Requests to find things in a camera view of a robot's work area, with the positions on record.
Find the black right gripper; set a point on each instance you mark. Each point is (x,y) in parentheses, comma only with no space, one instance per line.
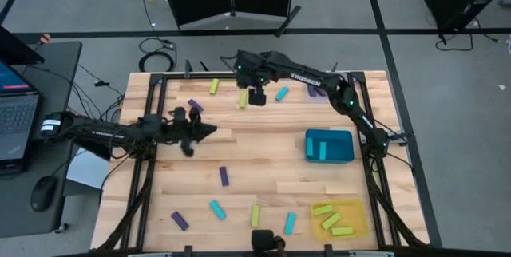
(257,85)

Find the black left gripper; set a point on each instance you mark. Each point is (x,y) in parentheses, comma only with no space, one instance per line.
(175,129)

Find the green rounded block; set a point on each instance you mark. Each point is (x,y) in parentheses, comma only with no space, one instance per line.
(255,216)
(331,221)
(214,86)
(342,231)
(243,99)
(322,210)

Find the teal rounded block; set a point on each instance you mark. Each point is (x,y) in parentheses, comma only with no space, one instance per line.
(322,151)
(282,93)
(218,210)
(290,223)
(309,146)

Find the purple rounded block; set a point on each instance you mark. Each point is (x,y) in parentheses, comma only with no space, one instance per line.
(224,176)
(180,221)
(321,92)
(311,90)
(195,105)

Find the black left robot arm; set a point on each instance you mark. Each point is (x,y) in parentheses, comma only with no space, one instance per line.
(100,134)

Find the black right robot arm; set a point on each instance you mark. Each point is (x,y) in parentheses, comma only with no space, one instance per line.
(315,79)

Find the clear plastic bin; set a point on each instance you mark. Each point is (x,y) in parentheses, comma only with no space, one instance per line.
(319,100)

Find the blue plastic bin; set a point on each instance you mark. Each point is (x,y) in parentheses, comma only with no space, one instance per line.
(339,149)

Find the white paper sheet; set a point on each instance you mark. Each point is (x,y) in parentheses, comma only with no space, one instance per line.
(85,171)

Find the yellow plastic bin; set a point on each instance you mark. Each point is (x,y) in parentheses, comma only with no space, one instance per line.
(355,213)

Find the grey side desk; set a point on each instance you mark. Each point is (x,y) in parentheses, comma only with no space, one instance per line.
(60,69)

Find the desk caster wheel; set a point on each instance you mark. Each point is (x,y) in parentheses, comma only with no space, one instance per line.
(62,228)

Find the black computer mouse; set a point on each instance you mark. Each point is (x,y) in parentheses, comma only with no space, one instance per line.
(43,194)

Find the orange striped tag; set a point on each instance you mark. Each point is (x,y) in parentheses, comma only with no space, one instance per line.
(45,38)

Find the grey open laptop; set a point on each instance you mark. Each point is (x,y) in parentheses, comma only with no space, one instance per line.
(16,117)

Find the black monitor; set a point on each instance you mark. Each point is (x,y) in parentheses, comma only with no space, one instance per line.
(12,49)

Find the black aluminium table frame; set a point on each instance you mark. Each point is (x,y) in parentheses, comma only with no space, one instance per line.
(179,76)

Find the black frame clip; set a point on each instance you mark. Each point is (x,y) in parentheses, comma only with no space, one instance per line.
(187,69)
(334,67)
(204,66)

